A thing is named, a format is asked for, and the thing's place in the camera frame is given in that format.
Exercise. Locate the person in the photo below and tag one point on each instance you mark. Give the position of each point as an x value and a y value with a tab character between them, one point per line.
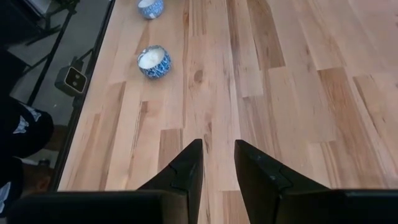
21	130

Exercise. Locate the small table-level camera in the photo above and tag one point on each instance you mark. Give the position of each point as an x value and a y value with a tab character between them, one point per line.
73	81

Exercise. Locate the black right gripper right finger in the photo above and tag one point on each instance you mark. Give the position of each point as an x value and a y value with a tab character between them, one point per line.
261	177

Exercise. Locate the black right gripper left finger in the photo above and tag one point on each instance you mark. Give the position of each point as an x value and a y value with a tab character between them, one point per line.
189	174

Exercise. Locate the blue patterned candle tin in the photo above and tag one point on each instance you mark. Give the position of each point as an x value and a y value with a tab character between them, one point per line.
154	61
150	7

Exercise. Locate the black metal rig frame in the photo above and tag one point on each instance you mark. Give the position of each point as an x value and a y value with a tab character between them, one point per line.
75	124

